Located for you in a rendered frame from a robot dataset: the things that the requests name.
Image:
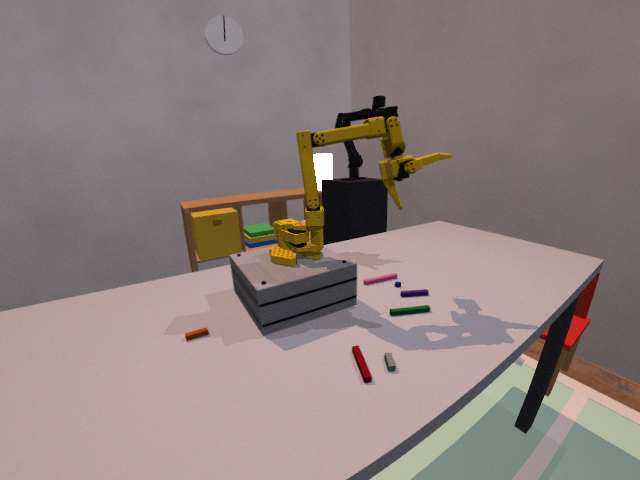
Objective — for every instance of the pink rod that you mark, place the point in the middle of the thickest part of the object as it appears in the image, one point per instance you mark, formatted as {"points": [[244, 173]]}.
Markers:
{"points": [[380, 279]]}

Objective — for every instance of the orange rod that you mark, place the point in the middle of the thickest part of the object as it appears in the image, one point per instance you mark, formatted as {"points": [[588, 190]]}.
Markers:
{"points": [[196, 334]]}

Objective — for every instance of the purple rod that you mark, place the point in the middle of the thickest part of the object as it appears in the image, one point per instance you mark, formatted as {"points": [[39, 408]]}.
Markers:
{"points": [[414, 293]]}

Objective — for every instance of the green rod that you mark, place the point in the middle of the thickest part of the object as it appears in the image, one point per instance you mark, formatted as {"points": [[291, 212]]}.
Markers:
{"points": [[409, 310]]}

